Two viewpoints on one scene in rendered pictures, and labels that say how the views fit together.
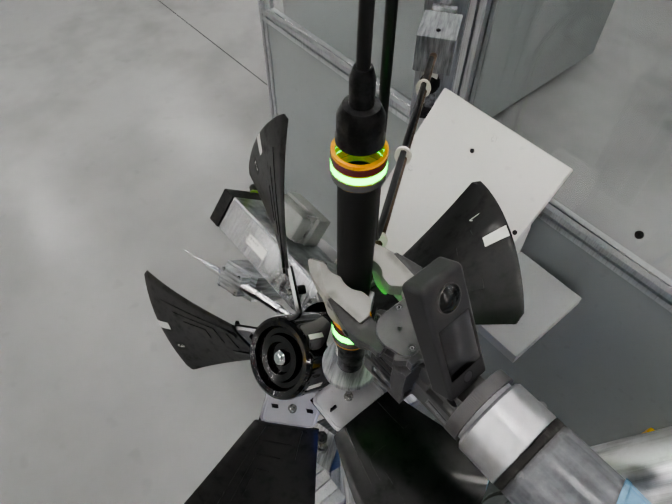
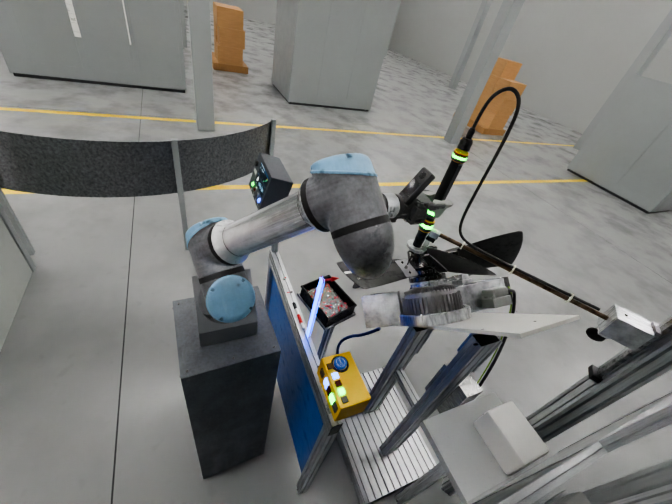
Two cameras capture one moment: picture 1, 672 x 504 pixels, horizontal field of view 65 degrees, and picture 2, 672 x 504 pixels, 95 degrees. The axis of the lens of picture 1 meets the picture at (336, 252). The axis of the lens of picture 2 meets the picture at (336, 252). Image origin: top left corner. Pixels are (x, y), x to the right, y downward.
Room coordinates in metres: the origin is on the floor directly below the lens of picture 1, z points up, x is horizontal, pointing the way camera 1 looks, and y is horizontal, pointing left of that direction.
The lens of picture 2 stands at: (0.15, -0.98, 1.92)
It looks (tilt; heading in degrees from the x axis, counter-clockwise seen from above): 39 degrees down; 97
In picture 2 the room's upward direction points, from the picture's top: 15 degrees clockwise
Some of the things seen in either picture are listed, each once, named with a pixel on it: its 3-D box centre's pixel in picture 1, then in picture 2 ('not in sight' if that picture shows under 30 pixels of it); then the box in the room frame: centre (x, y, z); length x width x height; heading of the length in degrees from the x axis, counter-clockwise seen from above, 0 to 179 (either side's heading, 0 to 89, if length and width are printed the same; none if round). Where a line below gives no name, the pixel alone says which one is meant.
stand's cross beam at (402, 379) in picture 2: not in sight; (407, 388); (0.54, -0.10, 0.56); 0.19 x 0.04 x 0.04; 129
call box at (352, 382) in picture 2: not in sight; (341, 385); (0.21, -0.47, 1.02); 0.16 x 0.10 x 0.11; 129
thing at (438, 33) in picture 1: (437, 40); (626, 328); (0.90, -0.19, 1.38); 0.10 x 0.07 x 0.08; 164
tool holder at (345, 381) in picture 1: (352, 340); (423, 238); (0.31, -0.02, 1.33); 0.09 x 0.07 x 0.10; 164
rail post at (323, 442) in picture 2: not in sight; (313, 464); (0.23, -0.50, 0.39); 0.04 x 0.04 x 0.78; 39
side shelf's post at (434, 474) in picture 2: not in sight; (431, 476); (0.74, -0.37, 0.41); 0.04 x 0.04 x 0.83; 39
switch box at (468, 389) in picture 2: not in sight; (451, 389); (0.69, -0.13, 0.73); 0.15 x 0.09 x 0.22; 129
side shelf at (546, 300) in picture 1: (487, 279); (480, 440); (0.74, -0.37, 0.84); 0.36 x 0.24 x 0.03; 39
